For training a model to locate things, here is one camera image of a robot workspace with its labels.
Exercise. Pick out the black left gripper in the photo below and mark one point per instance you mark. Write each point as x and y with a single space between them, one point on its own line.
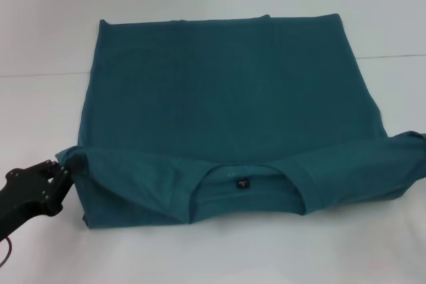
23 191

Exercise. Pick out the blue shirt with FREE print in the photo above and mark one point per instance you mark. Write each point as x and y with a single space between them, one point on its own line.
216 97

